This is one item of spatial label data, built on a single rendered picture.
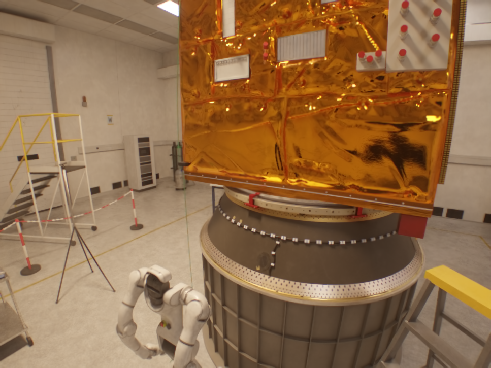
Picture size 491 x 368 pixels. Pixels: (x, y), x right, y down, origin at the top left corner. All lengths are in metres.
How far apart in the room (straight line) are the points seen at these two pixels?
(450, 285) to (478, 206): 6.22
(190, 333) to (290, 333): 0.92
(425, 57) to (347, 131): 0.55
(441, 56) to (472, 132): 5.84
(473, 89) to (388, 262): 5.91
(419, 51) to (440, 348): 1.50
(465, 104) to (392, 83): 5.80
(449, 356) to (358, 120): 1.29
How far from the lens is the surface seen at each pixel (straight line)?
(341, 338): 2.05
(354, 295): 1.79
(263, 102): 1.76
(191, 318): 1.24
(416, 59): 1.55
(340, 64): 1.62
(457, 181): 7.40
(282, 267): 1.72
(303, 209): 1.66
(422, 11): 1.62
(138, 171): 8.87
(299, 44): 1.73
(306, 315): 1.84
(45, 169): 5.52
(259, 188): 1.83
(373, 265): 1.88
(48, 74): 8.58
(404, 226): 1.71
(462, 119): 7.27
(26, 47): 8.58
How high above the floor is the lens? 2.25
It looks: 14 degrees down
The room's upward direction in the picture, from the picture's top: straight up
